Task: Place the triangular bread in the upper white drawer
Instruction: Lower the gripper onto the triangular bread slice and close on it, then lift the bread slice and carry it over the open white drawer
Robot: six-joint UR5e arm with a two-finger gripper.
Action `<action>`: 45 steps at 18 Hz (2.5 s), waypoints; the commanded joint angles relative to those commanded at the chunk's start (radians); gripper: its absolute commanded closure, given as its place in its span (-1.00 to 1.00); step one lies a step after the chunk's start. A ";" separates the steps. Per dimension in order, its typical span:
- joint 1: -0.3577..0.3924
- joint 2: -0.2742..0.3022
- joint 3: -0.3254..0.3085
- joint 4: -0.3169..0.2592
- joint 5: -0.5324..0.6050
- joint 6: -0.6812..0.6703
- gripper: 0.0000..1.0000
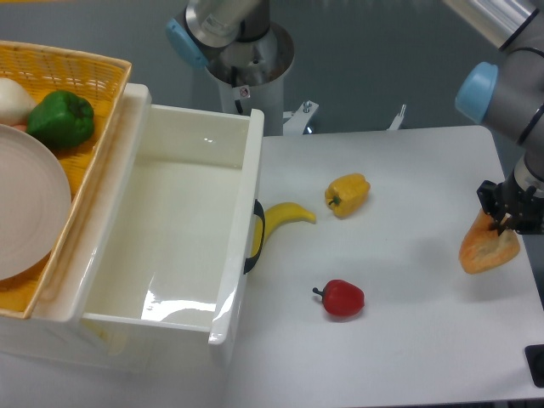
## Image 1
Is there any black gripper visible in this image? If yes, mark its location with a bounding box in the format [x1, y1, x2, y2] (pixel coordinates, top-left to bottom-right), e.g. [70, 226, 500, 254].
[477, 179, 543, 235]

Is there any orange triangle bread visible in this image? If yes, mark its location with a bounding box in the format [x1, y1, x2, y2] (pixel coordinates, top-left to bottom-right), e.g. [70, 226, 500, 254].
[458, 210, 520, 275]

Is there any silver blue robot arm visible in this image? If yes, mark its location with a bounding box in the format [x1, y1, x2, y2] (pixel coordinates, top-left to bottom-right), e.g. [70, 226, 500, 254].
[166, 1, 543, 235]

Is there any open white drawer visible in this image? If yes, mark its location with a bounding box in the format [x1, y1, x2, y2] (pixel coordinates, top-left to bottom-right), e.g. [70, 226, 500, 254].
[80, 104, 265, 346]

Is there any white drawer cabinet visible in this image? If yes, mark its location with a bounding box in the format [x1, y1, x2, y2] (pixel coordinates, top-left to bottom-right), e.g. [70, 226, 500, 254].
[1, 84, 240, 371]

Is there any black device at edge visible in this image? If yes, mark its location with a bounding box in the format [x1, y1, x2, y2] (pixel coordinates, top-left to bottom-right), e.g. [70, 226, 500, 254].
[524, 344, 544, 388]

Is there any yellow bell pepper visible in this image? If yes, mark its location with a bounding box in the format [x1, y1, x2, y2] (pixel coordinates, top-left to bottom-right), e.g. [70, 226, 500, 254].
[325, 173, 371, 218]

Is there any red bell pepper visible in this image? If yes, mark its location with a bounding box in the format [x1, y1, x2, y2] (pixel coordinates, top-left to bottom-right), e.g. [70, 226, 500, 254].
[312, 279, 366, 318]

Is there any yellow banana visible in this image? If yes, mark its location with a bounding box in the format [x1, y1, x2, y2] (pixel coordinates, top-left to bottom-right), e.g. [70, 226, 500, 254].
[252, 202, 316, 244]

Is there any yellow woven basket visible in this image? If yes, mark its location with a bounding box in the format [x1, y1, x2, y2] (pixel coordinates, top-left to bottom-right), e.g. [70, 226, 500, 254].
[1, 41, 132, 320]

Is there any green bell pepper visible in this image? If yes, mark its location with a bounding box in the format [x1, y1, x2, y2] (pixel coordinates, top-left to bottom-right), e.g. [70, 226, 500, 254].
[26, 90, 94, 150]

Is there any pink ribbed plate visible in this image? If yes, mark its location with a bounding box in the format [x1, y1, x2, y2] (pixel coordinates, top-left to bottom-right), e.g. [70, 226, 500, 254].
[1, 125, 71, 279]

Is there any white onion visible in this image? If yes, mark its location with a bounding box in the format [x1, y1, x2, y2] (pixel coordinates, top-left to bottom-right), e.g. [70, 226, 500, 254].
[1, 77, 37, 126]

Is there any white metal bracket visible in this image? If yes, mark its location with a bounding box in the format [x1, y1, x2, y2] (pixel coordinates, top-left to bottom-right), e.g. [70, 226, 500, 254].
[283, 100, 320, 136]

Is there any black drawer handle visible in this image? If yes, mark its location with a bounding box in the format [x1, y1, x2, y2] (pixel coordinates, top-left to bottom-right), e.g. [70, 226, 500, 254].
[243, 199, 266, 275]

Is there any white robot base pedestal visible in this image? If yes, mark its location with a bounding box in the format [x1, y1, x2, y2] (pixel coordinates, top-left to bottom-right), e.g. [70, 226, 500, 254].
[207, 22, 294, 136]

